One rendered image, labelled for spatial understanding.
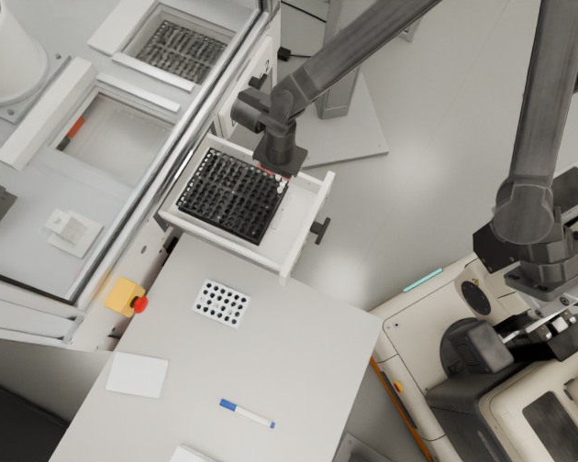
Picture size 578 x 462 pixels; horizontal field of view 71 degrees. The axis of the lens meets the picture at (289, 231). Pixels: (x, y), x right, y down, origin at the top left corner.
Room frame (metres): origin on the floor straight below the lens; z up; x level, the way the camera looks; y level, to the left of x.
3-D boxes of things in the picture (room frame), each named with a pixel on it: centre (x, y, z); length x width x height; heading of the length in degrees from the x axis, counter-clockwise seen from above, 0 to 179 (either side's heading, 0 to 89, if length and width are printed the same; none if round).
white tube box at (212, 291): (0.16, 0.15, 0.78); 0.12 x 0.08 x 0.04; 73
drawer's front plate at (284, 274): (0.35, -0.04, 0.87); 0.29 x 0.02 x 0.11; 161
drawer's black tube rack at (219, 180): (0.42, 0.15, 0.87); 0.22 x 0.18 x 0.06; 71
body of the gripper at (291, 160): (0.44, 0.03, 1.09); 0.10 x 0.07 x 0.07; 71
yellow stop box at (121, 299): (0.14, 0.35, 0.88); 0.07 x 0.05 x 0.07; 161
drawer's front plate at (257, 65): (0.75, 0.16, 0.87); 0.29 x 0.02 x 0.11; 161
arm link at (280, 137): (0.44, 0.04, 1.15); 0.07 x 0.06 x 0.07; 62
